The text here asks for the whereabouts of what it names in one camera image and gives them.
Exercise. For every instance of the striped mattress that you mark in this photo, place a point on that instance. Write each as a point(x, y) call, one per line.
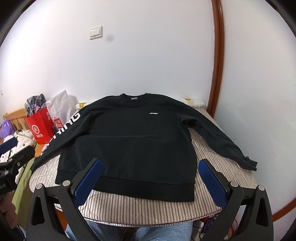
point(131, 211)

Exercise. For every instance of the plaid clothes in red bag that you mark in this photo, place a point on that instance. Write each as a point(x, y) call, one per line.
point(34, 104)

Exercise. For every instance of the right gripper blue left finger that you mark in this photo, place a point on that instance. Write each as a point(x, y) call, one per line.
point(43, 221)

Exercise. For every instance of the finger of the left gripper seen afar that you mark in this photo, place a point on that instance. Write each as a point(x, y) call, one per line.
point(8, 145)

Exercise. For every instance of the person's blue jeans legs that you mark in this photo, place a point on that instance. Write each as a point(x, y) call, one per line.
point(181, 231)

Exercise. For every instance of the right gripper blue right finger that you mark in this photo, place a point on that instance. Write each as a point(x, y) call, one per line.
point(256, 222)

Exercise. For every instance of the green blanket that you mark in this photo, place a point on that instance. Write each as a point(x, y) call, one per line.
point(22, 196)

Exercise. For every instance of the black long-sleeve sweatshirt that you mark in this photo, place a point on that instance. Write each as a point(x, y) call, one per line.
point(144, 143)

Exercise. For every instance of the red paper shopping bag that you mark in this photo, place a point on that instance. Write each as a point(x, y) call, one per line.
point(41, 126)

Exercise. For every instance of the white floral quilt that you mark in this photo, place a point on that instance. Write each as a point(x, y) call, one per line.
point(24, 138)

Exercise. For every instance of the brown wooden door frame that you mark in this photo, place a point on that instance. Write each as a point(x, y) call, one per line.
point(219, 51)

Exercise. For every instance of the white wall light switch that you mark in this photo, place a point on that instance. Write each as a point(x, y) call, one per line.
point(95, 32)

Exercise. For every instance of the white Miniso plastic bag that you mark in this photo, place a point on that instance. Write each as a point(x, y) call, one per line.
point(61, 107)

